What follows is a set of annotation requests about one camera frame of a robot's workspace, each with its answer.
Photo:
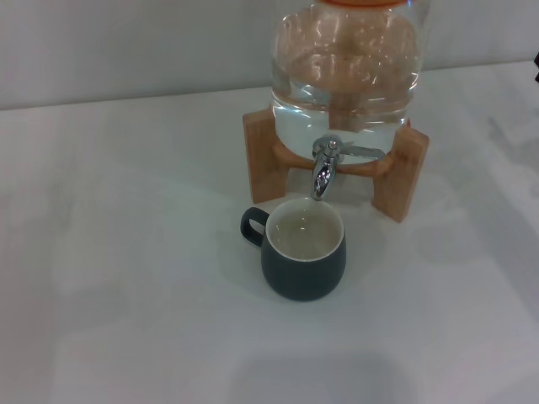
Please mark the chrome faucet with lever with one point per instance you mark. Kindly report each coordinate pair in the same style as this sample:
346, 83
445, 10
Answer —
323, 174

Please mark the black ceramic cup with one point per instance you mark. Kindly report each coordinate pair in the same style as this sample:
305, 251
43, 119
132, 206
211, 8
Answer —
303, 282

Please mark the glass water dispenser jar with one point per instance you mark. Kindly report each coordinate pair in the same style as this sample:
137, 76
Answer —
303, 122

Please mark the wooden dispenser stand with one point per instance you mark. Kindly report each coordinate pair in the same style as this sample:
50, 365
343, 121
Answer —
261, 168

